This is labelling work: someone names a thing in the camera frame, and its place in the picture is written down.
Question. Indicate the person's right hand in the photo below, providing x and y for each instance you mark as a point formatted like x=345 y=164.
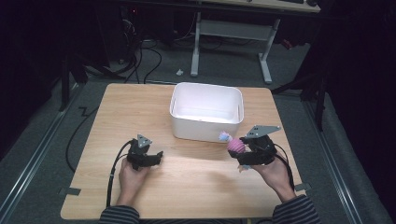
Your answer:
x=275 y=177

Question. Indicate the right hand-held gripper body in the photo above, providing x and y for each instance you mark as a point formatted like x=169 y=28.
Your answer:
x=260 y=151

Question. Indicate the grey tape piece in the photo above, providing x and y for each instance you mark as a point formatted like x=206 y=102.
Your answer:
x=302 y=187
x=69 y=191

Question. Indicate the white metal desk frame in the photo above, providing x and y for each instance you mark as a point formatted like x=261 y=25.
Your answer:
x=233 y=29

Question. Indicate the white plastic bin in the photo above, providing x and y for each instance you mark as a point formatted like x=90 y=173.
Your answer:
x=207 y=118

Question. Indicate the small red object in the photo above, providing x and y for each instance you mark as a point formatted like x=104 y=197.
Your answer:
x=287 y=44

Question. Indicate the black metal stand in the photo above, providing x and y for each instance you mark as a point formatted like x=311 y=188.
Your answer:
x=64 y=87
x=320 y=102

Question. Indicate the person's left hand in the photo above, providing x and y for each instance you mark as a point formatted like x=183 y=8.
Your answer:
x=130 y=182

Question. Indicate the pink and blue doll toy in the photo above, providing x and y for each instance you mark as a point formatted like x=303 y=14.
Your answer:
x=235 y=144

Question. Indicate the white paper scrap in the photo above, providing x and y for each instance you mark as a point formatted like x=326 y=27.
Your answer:
x=179 y=72

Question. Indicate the metal floor rail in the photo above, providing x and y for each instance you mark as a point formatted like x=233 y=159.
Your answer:
x=333 y=161
x=34 y=149

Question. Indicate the black computer tower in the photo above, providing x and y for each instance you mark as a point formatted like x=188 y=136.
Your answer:
x=115 y=31

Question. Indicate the wooden desk top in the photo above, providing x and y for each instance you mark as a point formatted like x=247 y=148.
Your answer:
x=264 y=4

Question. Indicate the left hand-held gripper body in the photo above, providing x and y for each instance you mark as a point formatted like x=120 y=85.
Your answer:
x=138 y=154

